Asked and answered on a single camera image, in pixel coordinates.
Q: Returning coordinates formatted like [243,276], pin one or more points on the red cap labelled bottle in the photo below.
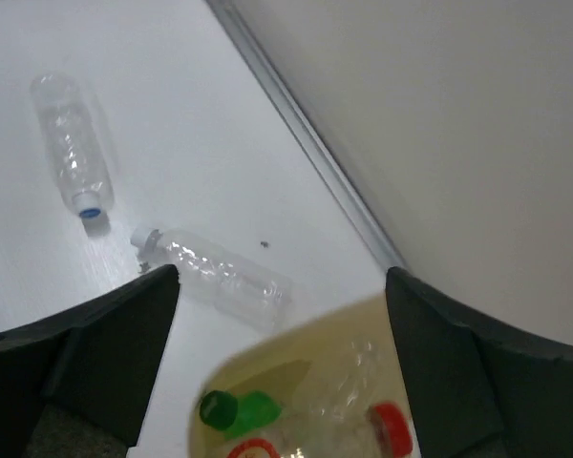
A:
[382,431]

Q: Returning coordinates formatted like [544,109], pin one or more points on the beige plastic bin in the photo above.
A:
[271,366]

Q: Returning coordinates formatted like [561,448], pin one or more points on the green plastic bottle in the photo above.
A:
[236,415]

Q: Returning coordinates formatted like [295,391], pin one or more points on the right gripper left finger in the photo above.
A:
[98,360]

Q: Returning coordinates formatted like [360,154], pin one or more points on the aluminium frame rail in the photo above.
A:
[307,136]

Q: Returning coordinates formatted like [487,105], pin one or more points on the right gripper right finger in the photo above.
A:
[478,387]

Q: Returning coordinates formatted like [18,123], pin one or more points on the clear bottle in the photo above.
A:
[342,380]
[72,146]
[211,274]

